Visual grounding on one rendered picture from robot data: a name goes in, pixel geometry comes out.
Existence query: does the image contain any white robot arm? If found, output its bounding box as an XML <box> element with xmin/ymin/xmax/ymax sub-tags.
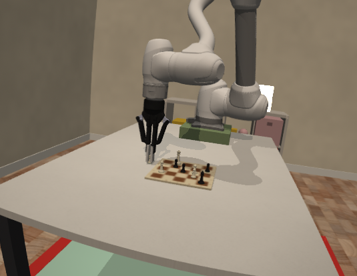
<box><xmin>142</xmin><ymin>0</ymin><xmax>269</xmax><ymax>131</ymax></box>

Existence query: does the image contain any white bishop chess piece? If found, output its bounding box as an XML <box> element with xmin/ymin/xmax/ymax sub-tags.
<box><xmin>158</xmin><ymin>160</ymin><xmax>164</xmax><ymax>173</ymax></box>

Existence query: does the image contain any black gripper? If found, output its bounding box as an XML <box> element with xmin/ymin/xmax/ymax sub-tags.
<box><xmin>136</xmin><ymin>99</ymin><xmax>170</xmax><ymax>163</ymax></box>

